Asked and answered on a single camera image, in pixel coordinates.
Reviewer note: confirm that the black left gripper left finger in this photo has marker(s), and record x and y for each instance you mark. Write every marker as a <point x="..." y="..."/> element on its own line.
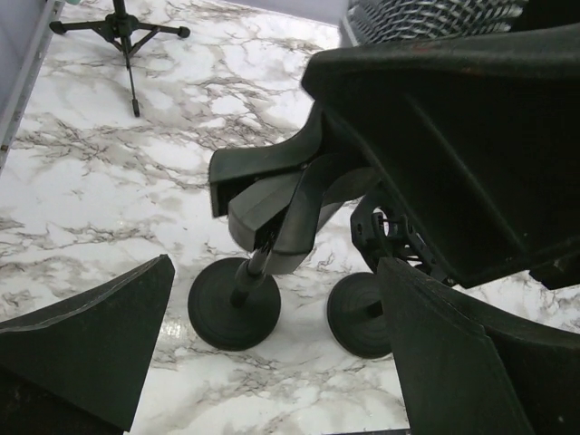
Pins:
<point x="80" y="364"/>

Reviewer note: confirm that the black tripod microphone stand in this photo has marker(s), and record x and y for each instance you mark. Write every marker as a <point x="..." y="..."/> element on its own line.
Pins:
<point x="126" y="33"/>

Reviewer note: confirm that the black shock mount round stand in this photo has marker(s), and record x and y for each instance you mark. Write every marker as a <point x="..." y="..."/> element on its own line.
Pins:
<point x="379" y="228"/>

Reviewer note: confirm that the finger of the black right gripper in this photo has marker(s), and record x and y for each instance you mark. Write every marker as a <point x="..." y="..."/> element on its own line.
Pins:
<point x="478" y="138"/>

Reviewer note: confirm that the black clip round base stand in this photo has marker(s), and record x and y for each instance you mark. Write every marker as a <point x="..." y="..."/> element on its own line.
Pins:
<point x="275" y="198"/>

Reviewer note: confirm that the grey mesh microphone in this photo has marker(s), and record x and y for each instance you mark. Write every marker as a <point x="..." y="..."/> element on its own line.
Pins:
<point x="379" y="21"/>

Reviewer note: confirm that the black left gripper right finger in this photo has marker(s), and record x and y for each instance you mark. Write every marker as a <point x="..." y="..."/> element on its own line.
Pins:
<point x="467" y="367"/>

